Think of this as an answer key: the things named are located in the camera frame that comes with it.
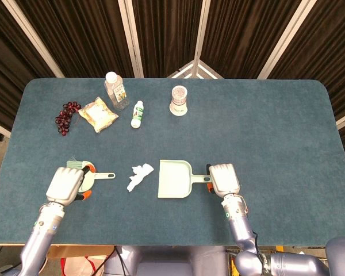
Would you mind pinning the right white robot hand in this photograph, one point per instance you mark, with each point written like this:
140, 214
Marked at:
225, 178

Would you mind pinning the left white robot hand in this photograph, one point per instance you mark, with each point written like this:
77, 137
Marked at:
63, 184

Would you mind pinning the small green hand brush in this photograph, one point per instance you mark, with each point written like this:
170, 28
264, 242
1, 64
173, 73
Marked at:
89, 181

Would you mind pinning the pale green dustpan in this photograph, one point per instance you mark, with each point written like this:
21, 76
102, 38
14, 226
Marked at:
172, 179

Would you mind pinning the white paper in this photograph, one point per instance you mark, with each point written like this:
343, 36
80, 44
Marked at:
138, 175

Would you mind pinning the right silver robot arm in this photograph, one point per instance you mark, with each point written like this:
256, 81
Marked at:
241, 227

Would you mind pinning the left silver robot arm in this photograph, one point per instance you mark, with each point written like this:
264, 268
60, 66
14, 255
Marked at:
38, 238

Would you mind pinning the blue table mat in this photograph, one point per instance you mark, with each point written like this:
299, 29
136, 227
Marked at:
247, 129

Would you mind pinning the dark red grape bunch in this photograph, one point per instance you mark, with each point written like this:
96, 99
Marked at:
63, 118

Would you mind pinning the yellow snack bag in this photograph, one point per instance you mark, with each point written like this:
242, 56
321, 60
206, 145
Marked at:
99, 116

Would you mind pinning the red and white bag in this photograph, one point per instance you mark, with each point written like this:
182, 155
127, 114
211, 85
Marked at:
83, 266

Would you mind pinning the white cup with pink lid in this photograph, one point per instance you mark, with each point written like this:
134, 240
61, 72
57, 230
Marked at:
178, 103

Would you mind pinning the small white green-label bottle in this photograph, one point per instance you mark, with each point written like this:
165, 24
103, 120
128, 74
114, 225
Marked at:
137, 115

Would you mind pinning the grey robot torso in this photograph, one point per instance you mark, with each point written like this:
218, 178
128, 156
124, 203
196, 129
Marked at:
166, 261

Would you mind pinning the clear plastic bottle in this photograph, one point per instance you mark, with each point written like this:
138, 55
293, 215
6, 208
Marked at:
116, 92

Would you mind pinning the dark brown curtain panel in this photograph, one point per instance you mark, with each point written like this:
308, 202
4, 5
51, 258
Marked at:
241, 34
83, 37
166, 34
327, 51
5, 72

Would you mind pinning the white triangular frame base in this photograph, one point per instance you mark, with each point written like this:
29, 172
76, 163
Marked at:
202, 72

